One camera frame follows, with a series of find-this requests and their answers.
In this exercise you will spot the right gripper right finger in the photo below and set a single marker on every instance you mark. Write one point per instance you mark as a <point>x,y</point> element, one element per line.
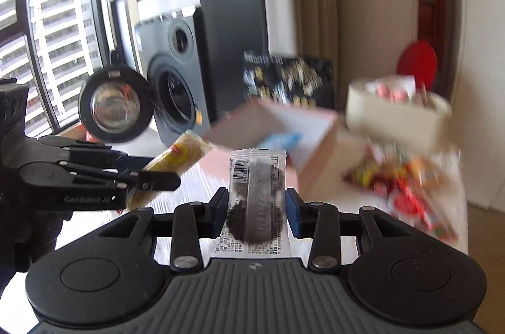
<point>319,221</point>

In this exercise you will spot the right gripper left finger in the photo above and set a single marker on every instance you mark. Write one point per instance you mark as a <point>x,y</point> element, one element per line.
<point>193,221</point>

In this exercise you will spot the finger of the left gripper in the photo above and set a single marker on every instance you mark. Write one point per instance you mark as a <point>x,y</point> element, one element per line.
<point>127,179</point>
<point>96,155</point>

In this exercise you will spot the yellow noodle snack packet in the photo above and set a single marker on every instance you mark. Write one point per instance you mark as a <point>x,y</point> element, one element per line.
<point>187,150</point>

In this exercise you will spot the black white cookie packet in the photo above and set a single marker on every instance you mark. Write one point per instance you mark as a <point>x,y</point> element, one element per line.
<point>256,224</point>

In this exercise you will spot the blue snack packet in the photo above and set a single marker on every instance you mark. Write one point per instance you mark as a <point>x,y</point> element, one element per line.
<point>280,141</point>

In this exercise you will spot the red yellow meat packet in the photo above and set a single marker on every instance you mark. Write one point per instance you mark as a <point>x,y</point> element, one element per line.
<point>386,168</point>

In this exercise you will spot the pink cardboard box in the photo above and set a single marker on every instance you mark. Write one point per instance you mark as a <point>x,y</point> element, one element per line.
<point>307,135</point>

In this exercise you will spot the long red green snack packet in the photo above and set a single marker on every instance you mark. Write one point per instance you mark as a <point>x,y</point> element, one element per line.
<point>422,207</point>

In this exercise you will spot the grey speaker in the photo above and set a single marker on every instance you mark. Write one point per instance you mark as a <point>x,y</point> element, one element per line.
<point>174,60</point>

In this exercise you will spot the black plum snack bag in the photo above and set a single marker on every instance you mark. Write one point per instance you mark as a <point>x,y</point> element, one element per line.
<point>304,82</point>

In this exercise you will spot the cream tissue box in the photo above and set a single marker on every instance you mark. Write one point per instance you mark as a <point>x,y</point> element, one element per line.
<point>412,125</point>

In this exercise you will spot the pink ball ornament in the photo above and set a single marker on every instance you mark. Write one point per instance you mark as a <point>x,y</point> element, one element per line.
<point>394,94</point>

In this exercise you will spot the red round chair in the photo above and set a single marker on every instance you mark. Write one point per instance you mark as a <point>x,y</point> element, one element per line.
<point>419,60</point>

